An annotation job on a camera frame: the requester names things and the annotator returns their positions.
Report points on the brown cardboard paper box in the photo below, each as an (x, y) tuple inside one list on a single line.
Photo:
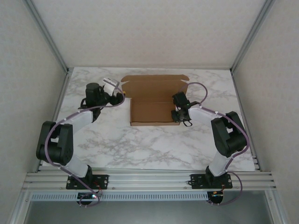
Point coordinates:
[(151, 112)]

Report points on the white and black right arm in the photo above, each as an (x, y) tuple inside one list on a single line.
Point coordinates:
[(226, 137)]

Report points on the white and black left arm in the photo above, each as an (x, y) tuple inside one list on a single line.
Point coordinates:
[(56, 144)]

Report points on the aluminium mounting beam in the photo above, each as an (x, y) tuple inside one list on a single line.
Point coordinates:
[(149, 182)]

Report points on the black controller board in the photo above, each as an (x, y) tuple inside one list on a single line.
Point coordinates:
[(216, 197), (87, 196)]

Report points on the grey metal lower panel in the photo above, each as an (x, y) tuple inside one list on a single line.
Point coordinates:
[(149, 212)]

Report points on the aluminium side rail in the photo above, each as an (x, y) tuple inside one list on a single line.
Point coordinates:
[(61, 93), (236, 88)]

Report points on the aluminium frame post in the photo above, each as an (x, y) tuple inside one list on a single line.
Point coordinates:
[(46, 35), (251, 35)]

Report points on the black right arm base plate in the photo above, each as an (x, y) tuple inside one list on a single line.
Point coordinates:
[(198, 182)]

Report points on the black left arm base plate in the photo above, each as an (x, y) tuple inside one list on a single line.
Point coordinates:
[(102, 182)]

